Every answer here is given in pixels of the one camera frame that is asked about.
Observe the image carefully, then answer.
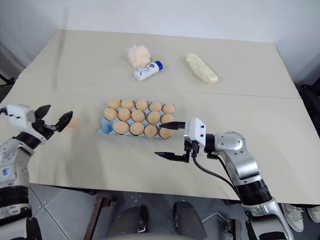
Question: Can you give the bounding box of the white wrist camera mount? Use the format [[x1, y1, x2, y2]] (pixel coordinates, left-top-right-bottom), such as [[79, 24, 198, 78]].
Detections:
[[183, 117, 208, 154], [5, 104, 36, 129]]

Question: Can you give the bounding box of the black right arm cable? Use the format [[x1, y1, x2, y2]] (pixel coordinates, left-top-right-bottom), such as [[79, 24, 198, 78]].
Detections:
[[191, 149, 241, 201]]

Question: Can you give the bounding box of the dark rounded foot shape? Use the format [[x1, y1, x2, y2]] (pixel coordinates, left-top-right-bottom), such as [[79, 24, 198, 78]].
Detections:
[[112, 204, 149, 240], [173, 200, 208, 240]]

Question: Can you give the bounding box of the rusty brown table leg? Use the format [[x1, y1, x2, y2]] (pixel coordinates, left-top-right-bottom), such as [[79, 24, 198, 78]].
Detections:
[[83, 196, 111, 240]]

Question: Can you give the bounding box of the white sneaker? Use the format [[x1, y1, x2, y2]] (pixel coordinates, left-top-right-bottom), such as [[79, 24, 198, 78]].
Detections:
[[307, 205, 320, 224], [280, 202, 305, 232]]

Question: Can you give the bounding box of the metal table leg bracket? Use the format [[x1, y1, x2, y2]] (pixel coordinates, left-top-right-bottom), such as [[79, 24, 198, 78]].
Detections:
[[224, 216, 243, 240]]

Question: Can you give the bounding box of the white bottle with blue cap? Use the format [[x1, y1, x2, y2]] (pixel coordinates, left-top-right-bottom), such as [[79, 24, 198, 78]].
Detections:
[[133, 60, 165, 82]]

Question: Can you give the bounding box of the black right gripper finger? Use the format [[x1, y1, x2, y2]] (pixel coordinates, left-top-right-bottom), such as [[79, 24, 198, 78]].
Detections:
[[154, 151, 189, 164], [159, 120, 187, 131]]

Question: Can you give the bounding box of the blue egg carton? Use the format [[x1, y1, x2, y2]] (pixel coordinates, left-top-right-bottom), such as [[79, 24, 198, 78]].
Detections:
[[97, 99, 176, 140]]

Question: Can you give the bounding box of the black tripod leg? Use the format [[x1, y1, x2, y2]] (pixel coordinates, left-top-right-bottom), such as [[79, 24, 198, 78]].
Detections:
[[0, 57, 16, 89]]

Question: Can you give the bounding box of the white peach bath sponge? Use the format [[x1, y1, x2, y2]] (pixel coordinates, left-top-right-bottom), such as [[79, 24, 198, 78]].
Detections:
[[125, 44, 152, 69]]

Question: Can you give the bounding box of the plastic-wrapped white noodle pack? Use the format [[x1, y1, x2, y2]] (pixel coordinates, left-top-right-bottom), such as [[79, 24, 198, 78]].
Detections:
[[184, 52, 219, 85]]

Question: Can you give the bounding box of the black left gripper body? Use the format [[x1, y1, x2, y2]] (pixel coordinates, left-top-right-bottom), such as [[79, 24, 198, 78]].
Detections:
[[30, 119, 56, 145]]

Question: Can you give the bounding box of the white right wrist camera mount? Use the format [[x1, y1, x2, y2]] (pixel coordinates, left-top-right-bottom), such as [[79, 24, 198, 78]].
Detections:
[[183, 117, 208, 154]]

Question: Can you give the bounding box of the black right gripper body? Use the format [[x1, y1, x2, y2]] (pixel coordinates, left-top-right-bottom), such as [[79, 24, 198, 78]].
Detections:
[[183, 139, 201, 164]]

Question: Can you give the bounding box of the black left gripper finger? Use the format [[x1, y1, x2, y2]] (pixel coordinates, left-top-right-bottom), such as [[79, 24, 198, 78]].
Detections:
[[53, 111, 74, 133], [34, 104, 52, 124]]

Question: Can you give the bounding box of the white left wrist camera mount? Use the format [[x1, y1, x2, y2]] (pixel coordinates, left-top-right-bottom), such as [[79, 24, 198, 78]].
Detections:
[[5, 104, 36, 129]]

